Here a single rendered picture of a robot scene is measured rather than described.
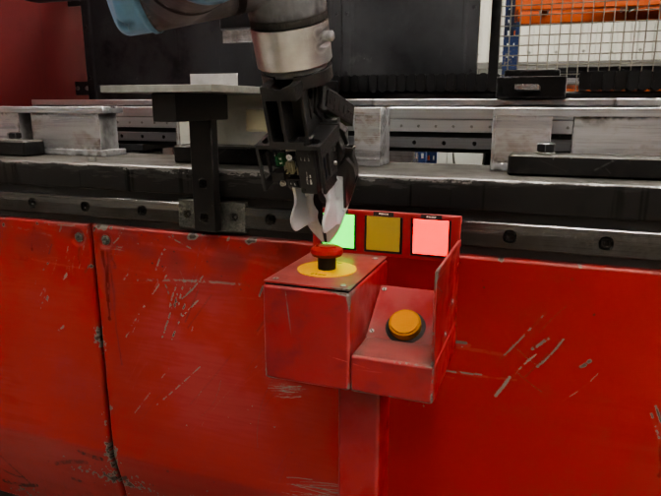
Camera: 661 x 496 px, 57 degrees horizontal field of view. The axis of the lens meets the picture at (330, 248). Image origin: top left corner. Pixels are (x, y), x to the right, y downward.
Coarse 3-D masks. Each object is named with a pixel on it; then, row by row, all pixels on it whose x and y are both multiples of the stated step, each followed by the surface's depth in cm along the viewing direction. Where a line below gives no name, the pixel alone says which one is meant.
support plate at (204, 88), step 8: (104, 88) 85; (112, 88) 84; (120, 88) 84; (128, 88) 83; (136, 88) 83; (144, 88) 83; (152, 88) 82; (160, 88) 82; (168, 88) 81; (176, 88) 81; (184, 88) 80; (192, 88) 80; (200, 88) 80; (208, 88) 79; (216, 88) 80; (224, 88) 82; (232, 88) 84; (240, 88) 86; (248, 88) 88; (256, 88) 91
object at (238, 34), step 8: (232, 16) 105; (240, 16) 104; (224, 24) 105; (232, 24) 105; (240, 24) 104; (248, 24) 104; (224, 32) 107; (232, 32) 106; (240, 32) 106; (248, 32) 105; (224, 40) 107; (232, 40) 107; (240, 40) 106; (248, 40) 106
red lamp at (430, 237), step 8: (416, 224) 77; (424, 224) 76; (432, 224) 76; (440, 224) 76; (448, 224) 75; (416, 232) 77; (424, 232) 77; (432, 232) 76; (440, 232) 76; (448, 232) 76; (416, 240) 77; (424, 240) 77; (432, 240) 77; (440, 240) 76; (448, 240) 76; (416, 248) 77; (424, 248) 77; (432, 248) 77; (440, 248) 76
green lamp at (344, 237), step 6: (348, 216) 80; (342, 222) 80; (348, 222) 80; (342, 228) 80; (348, 228) 80; (336, 234) 81; (342, 234) 81; (348, 234) 80; (336, 240) 81; (342, 240) 81; (348, 240) 80; (342, 246) 81; (348, 246) 81
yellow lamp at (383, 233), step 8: (368, 216) 79; (368, 224) 79; (376, 224) 79; (384, 224) 78; (392, 224) 78; (368, 232) 79; (376, 232) 79; (384, 232) 79; (392, 232) 78; (368, 240) 80; (376, 240) 79; (384, 240) 79; (392, 240) 78; (368, 248) 80; (376, 248) 79; (384, 248) 79; (392, 248) 79
